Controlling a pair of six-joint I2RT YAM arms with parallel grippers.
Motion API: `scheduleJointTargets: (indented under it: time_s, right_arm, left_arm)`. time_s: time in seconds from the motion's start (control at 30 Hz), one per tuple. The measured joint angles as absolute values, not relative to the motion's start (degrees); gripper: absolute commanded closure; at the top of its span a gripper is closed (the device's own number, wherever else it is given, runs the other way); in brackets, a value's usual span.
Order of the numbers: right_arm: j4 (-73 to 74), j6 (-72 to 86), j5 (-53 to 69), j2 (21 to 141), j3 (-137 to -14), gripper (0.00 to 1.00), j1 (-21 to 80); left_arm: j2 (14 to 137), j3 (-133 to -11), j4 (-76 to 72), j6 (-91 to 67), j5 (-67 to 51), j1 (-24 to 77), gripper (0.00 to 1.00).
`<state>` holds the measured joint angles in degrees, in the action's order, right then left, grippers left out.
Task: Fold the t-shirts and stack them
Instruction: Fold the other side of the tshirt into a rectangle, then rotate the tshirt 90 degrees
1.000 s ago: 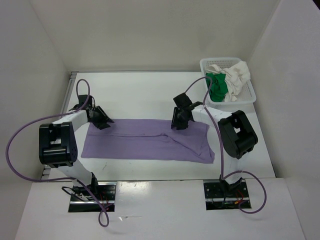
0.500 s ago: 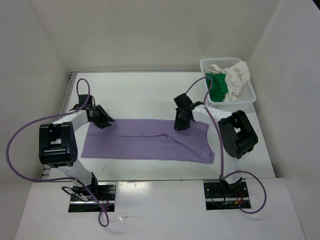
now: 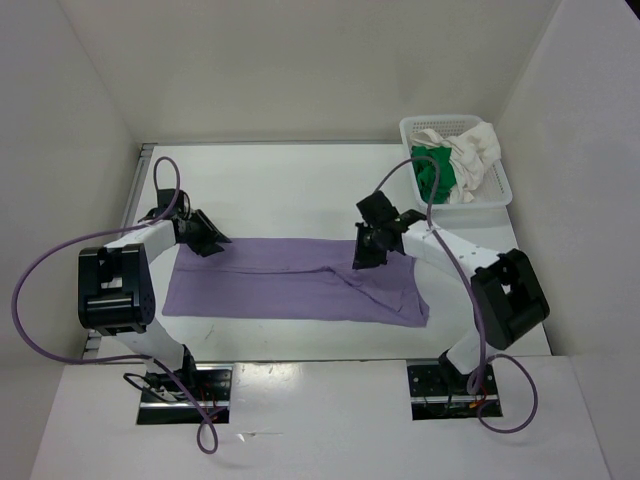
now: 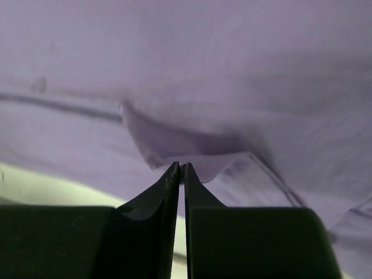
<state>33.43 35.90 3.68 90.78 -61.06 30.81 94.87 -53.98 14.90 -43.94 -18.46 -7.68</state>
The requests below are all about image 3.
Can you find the white t shirt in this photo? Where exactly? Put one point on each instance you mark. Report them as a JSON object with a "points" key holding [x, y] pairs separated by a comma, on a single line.
{"points": [[464, 160]]}

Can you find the green t shirt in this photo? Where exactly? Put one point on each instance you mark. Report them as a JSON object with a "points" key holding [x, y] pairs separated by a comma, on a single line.
{"points": [[425, 173]]}

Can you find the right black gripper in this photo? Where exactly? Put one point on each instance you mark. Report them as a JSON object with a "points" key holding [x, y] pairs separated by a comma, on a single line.
{"points": [[362, 259]]}

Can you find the purple t shirt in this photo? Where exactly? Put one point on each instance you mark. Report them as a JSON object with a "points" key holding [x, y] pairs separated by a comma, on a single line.
{"points": [[294, 279]]}

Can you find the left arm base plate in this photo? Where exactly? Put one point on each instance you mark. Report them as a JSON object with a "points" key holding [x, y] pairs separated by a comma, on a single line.
{"points": [[162, 402]]}

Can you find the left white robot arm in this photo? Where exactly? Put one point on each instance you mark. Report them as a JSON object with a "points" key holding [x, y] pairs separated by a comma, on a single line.
{"points": [[116, 295]]}

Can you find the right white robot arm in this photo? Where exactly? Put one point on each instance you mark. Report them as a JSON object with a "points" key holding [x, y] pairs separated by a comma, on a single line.
{"points": [[506, 296]]}

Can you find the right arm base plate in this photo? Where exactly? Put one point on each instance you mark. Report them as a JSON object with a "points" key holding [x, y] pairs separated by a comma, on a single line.
{"points": [[435, 396]]}

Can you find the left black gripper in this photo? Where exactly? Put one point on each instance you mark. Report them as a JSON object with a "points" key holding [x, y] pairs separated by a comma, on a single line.
{"points": [[206, 246]]}

